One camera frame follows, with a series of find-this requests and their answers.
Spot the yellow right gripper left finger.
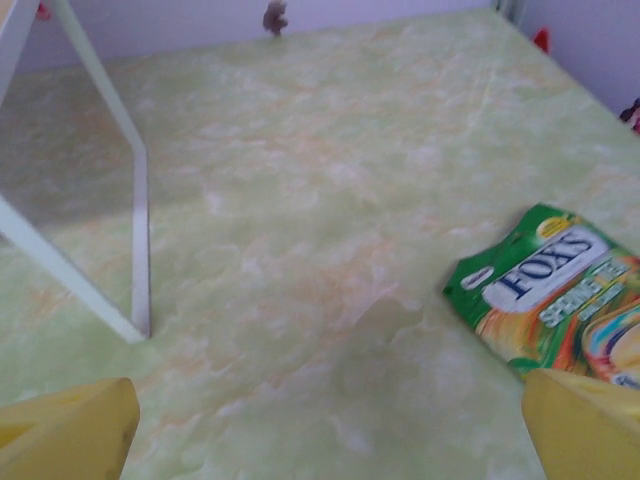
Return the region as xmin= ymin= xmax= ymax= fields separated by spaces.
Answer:
xmin=0 ymin=377 xmax=141 ymax=480

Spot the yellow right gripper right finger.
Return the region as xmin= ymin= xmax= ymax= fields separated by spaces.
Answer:
xmin=521 ymin=368 xmax=640 ymax=480

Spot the green Fox's candy bag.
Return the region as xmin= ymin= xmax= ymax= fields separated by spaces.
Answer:
xmin=442 ymin=202 xmax=640 ymax=391

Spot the wooden shelf with white frame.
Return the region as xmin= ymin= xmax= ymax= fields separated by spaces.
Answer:
xmin=0 ymin=0 xmax=152 ymax=344

